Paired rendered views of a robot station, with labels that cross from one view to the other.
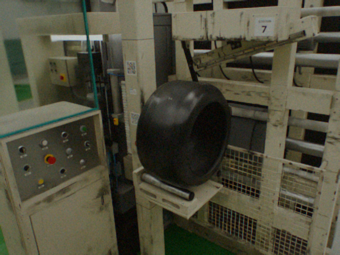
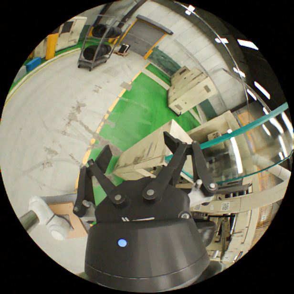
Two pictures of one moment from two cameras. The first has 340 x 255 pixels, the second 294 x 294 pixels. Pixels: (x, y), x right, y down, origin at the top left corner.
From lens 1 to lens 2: 111 cm
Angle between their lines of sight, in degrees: 33
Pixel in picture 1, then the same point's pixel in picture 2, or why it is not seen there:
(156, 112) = not seen: hidden behind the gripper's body
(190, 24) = (241, 224)
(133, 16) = (251, 207)
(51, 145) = not seen: hidden behind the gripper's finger
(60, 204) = not seen: hidden behind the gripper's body
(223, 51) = (226, 233)
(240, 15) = (236, 248)
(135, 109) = (202, 207)
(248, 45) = (225, 243)
